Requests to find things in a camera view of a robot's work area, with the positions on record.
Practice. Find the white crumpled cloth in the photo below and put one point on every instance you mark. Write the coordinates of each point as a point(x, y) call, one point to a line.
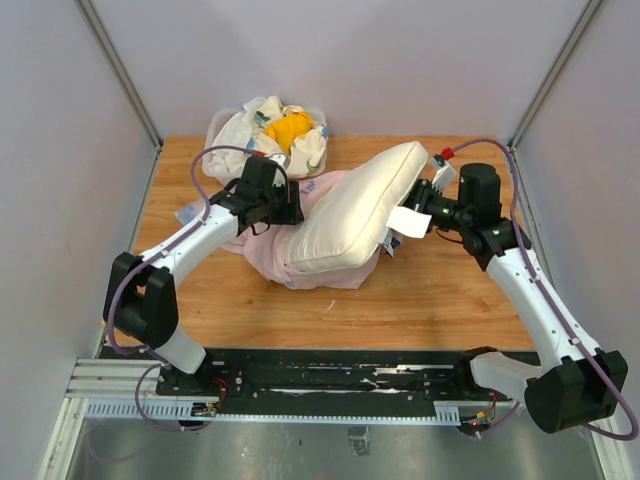
point(231, 128)

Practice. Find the left aluminium frame post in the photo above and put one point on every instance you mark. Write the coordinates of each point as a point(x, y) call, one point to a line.
point(99, 33)

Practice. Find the translucent plastic bin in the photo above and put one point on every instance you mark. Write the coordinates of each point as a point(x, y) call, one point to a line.
point(235, 130)

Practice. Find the aluminium frame post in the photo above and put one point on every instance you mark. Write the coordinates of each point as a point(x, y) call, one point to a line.
point(99, 33)
point(583, 24)

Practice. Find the right aluminium frame post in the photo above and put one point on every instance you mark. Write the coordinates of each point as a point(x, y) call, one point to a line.
point(583, 24)

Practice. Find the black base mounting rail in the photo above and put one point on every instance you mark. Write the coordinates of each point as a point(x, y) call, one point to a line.
point(329, 383)

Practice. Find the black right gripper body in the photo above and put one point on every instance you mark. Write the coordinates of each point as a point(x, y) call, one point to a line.
point(445, 212)

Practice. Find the cream floral printed cloth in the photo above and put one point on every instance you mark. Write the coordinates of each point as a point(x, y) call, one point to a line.
point(307, 156)

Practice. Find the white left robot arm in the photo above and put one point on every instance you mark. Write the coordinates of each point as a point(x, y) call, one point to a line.
point(141, 299)

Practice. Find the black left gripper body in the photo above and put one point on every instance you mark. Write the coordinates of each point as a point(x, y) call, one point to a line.
point(280, 205)

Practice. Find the cream white pillow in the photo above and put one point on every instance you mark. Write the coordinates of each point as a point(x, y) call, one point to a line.
point(345, 225)

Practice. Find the yellow orange cloth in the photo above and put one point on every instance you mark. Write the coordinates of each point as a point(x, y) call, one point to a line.
point(287, 129)

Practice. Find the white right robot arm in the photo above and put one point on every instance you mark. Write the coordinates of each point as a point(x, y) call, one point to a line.
point(575, 382)

